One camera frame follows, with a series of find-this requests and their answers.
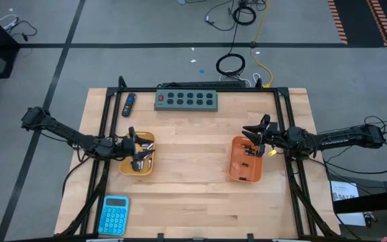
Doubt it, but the black remote control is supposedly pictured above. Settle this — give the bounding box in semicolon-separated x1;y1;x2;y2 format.
121;92;137;118

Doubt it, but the yellow cable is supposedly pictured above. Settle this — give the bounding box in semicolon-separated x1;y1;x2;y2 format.
249;0;274;89

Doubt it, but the thin black cable with plug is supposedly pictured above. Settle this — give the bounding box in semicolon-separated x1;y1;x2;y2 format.
202;0;238;32
5;19;38;43

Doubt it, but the yellow plastic bin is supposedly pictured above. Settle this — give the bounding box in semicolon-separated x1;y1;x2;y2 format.
118;131;157;177

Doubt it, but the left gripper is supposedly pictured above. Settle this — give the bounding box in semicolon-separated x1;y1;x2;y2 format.
121;126;156;172

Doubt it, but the black bar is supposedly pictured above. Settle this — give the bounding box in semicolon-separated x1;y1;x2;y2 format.
333;188;387;215

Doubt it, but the black aluminium frame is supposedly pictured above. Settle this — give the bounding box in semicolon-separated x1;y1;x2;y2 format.
56;75;341;242

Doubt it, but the long black power strip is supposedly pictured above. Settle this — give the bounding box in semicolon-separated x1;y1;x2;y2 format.
161;80;248;89

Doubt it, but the white paper sign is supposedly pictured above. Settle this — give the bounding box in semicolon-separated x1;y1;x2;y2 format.
329;180;366;227

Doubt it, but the blue calculator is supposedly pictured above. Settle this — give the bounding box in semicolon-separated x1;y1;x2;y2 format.
97;195;130;237

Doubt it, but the small black coiled cable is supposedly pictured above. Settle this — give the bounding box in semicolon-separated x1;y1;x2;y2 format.
230;5;257;26

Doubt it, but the white cable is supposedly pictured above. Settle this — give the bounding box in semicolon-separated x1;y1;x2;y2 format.
218;69;262;87
0;13;18;30

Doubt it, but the large black coiled cable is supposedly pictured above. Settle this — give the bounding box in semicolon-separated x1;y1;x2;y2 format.
215;6;247;77

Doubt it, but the orange plastic bin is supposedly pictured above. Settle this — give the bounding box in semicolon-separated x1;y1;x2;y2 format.
227;135;265;184

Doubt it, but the black mat with orange stripes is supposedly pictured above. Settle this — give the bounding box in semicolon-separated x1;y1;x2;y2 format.
327;0;387;48

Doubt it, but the grey metal power strip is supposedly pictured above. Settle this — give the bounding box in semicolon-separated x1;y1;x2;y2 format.
153;89;219;112

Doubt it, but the black cable bundle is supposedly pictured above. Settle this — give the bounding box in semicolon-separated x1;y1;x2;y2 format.
317;115;387;175

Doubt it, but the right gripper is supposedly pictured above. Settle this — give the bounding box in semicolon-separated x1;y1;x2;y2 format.
241;114;287;157

